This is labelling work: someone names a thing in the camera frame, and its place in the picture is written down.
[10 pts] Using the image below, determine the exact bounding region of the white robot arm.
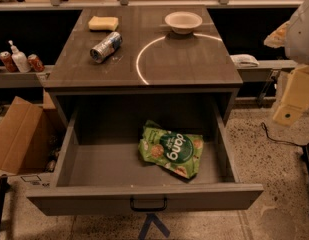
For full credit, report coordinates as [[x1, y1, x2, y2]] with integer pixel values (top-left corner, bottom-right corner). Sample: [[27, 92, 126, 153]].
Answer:
[[264, 0, 309, 126]]

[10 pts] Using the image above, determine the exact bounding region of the red soda can right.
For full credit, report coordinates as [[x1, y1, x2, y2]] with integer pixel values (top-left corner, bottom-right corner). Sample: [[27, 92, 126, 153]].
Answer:
[[28, 54, 45, 72]]

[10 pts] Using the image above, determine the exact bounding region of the red soda can left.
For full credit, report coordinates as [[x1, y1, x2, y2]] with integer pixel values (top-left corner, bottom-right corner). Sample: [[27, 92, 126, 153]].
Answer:
[[0, 51, 18, 73]]

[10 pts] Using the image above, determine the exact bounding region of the black floor cable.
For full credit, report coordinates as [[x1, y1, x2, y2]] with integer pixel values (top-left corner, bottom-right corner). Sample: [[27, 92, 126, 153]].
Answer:
[[260, 121, 307, 148]]

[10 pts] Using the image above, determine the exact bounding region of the silver blue drink can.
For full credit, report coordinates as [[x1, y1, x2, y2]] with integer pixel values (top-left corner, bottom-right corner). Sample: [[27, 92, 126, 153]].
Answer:
[[90, 31, 122, 63]]

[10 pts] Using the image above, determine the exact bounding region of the open grey top drawer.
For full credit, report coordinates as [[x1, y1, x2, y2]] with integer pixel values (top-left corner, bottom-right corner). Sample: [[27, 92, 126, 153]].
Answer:
[[26, 100, 263, 216]]

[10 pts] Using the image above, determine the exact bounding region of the black drawer handle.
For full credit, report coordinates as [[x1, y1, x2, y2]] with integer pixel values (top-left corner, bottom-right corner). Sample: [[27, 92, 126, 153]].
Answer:
[[130, 198, 167, 212]]

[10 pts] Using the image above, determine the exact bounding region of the grey cabinet with counter top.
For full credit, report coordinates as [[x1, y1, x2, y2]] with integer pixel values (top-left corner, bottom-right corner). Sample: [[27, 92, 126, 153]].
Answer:
[[44, 6, 242, 120]]

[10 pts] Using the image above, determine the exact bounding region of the folded white cloth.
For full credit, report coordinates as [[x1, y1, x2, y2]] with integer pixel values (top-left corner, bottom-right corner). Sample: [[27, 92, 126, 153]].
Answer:
[[230, 54, 259, 68]]

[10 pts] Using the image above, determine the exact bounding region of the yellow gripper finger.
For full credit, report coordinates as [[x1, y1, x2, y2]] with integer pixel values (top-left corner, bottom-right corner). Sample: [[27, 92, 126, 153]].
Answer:
[[264, 21, 289, 48], [273, 64, 309, 126]]

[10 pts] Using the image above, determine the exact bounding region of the white paper bowl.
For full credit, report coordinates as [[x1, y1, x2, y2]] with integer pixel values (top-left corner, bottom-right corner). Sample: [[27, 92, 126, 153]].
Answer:
[[165, 11, 203, 34]]

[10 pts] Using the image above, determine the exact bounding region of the white pump bottle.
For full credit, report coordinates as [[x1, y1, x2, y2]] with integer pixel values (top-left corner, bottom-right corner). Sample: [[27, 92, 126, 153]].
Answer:
[[8, 40, 31, 73]]

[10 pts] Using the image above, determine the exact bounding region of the brown cardboard box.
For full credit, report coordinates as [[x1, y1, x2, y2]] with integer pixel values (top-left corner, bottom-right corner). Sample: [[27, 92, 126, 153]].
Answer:
[[0, 96, 64, 174]]

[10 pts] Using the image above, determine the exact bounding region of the green rice chip bag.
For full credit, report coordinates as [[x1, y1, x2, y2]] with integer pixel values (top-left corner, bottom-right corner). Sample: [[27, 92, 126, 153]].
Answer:
[[138, 120, 204, 179]]

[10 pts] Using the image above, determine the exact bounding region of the red soda can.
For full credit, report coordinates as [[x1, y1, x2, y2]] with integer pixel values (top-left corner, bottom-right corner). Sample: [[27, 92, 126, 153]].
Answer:
[[28, 54, 45, 72], [0, 51, 18, 73]]

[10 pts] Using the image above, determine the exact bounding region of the yellow sponge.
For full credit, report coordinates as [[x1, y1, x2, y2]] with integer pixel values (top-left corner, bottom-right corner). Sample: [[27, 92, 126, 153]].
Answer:
[[88, 16, 119, 31]]

